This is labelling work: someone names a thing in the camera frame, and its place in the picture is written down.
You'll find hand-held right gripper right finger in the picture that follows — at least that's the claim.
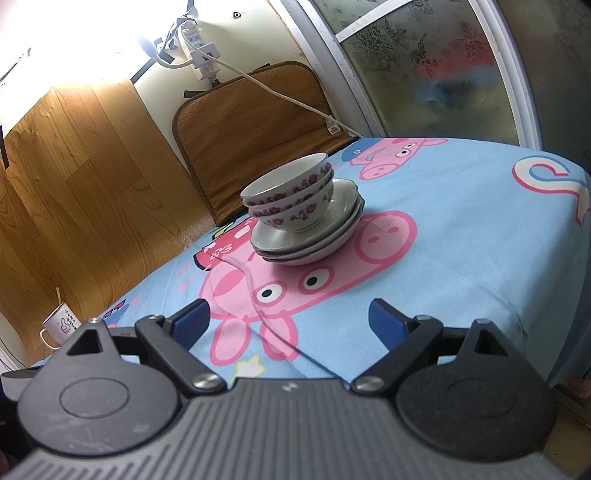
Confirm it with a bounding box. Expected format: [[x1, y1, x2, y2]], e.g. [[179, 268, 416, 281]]
[[351, 298, 533, 396]]

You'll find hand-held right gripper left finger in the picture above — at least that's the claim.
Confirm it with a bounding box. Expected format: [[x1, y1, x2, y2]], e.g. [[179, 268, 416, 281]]
[[50, 298, 228, 396]]

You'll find white scalloped plate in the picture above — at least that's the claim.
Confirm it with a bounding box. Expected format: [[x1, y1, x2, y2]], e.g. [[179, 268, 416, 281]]
[[250, 178, 361, 254], [252, 198, 365, 260], [260, 205, 367, 268]]

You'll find white floral bowl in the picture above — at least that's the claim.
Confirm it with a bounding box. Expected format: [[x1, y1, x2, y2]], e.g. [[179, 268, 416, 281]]
[[239, 153, 330, 206], [244, 172, 334, 217], [249, 185, 335, 235]]

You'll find white enamel mug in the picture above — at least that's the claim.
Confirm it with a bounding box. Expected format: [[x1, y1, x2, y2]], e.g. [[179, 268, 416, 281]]
[[39, 302, 82, 350]]

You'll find cartoon pig printed blanket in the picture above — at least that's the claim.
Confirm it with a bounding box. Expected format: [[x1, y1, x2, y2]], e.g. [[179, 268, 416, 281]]
[[30, 136, 591, 394]]

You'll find brown heating pad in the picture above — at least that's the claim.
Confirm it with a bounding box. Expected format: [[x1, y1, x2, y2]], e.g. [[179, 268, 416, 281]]
[[172, 60, 366, 227]]

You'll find frosted glass sliding door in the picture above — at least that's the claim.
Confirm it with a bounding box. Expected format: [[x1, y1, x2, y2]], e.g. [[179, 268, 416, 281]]
[[270, 0, 591, 149]]

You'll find white plug adapter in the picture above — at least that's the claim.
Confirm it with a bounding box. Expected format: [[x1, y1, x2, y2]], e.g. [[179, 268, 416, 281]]
[[189, 42, 221, 80]]

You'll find white power strip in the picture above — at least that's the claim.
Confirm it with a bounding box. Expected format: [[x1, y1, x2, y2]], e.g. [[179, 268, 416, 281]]
[[179, 17, 205, 52]]

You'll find white power cable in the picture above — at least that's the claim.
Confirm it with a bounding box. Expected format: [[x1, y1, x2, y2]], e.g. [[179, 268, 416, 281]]
[[191, 52, 366, 140]]

